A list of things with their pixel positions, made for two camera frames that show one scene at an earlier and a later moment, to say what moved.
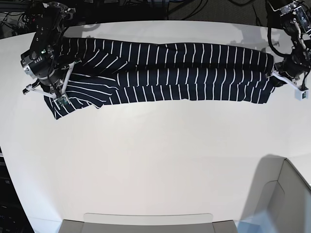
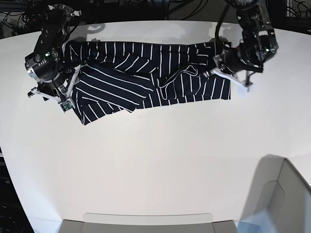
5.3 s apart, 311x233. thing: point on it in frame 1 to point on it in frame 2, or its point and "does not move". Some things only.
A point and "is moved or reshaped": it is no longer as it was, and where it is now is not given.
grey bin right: [279, 200] does not move
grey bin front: [147, 223] does not move
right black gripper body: [292, 66] to [249, 56]
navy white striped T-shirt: [109, 72] is moved or reshaped
